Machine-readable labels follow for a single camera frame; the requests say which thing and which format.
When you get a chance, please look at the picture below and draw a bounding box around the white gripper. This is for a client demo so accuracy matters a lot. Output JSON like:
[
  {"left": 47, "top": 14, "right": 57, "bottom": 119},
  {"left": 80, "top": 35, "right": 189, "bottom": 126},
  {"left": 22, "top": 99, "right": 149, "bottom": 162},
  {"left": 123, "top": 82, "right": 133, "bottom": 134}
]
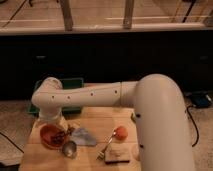
[{"left": 38, "top": 114, "right": 75, "bottom": 135}]

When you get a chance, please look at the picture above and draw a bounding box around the dark red grape bunch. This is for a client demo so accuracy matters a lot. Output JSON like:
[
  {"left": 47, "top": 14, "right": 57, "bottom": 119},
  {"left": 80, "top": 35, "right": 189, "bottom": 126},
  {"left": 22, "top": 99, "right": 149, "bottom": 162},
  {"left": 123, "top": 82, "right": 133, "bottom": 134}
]
[{"left": 51, "top": 131, "right": 67, "bottom": 145}]

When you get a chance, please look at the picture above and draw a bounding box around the red orange bowl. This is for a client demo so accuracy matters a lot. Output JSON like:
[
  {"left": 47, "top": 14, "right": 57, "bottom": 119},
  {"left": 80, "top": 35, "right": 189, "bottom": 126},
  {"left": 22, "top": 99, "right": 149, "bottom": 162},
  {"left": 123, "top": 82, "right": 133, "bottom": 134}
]
[{"left": 40, "top": 124, "right": 68, "bottom": 150}]

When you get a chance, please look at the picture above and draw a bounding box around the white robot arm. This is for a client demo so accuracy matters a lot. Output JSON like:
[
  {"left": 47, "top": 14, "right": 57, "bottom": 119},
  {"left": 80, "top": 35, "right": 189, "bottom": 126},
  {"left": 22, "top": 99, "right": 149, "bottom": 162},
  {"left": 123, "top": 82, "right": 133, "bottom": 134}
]
[{"left": 31, "top": 74, "right": 196, "bottom": 171}]

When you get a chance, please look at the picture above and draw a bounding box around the light blue cloth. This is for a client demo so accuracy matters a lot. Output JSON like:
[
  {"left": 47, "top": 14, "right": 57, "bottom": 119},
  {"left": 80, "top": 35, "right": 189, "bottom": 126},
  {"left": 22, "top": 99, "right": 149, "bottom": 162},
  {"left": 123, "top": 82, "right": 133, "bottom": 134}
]
[{"left": 71, "top": 128, "right": 97, "bottom": 146}]

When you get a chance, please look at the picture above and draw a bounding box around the small metal cup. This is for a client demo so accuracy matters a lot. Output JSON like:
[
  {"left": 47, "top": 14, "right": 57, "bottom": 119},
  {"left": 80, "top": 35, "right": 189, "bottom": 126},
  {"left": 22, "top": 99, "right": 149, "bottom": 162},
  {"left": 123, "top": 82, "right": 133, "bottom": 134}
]
[{"left": 62, "top": 141, "right": 77, "bottom": 158}]

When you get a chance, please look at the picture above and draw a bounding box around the metal fork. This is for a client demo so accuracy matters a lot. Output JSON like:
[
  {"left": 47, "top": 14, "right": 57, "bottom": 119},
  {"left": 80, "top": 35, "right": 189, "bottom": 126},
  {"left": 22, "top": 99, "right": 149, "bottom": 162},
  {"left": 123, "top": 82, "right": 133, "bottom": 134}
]
[{"left": 96, "top": 130, "right": 116, "bottom": 160}]

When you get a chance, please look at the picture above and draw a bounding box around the green plastic tray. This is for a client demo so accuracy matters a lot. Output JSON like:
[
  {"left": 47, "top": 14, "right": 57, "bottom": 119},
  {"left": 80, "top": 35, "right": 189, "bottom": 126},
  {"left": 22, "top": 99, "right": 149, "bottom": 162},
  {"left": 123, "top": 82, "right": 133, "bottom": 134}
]
[{"left": 27, "top": 78, "right": 84, "bottom": 116}]

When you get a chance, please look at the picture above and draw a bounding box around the orange round fruit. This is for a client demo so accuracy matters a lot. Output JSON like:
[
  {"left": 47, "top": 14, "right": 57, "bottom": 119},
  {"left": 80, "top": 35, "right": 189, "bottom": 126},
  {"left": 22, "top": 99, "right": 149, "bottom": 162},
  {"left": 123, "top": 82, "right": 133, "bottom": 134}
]
[{"left": 115, "top": 126, "right": 128, "bottom": 141}]

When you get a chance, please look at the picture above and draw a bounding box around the white and black box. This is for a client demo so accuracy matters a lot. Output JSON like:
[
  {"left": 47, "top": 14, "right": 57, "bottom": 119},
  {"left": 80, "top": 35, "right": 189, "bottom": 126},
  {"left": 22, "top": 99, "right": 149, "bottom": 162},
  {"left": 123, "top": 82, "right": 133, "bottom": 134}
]
[{"left": 104, "top": 147, "right": 130, "bottom": 164}]

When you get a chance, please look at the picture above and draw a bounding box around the blue device on floor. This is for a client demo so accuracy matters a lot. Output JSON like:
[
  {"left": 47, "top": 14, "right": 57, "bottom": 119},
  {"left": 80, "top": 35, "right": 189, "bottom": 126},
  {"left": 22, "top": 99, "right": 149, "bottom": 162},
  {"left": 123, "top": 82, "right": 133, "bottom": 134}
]
[{"left": 190, "top": 93, "right": 212, "bottom": 108}]

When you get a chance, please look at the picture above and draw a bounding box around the black cable left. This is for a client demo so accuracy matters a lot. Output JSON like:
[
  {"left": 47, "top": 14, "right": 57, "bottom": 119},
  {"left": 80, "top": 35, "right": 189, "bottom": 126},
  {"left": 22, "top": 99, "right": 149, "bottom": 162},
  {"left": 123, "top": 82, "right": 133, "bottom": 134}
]
[{"left": 0, "top": 131, "right": 25, "bottom": 155}]

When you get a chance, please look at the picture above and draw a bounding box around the black cable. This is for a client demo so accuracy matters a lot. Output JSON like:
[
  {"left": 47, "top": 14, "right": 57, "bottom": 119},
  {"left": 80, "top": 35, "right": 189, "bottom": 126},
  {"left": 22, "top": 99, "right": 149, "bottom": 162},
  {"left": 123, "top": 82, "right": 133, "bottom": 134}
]
[
  {"left": 0, "top": 131, "right": 25, "bottom": 155},
  {"left": 183, "top": 104, "right": 200, "bottom": 148}
]

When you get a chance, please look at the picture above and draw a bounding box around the black cable right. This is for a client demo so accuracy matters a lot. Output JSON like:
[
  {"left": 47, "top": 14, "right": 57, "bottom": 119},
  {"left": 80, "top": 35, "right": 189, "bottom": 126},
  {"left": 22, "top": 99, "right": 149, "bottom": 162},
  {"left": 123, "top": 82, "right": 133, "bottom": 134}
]
[{"left": 183, "top": 104, "right": 200, "bottom": 148}]

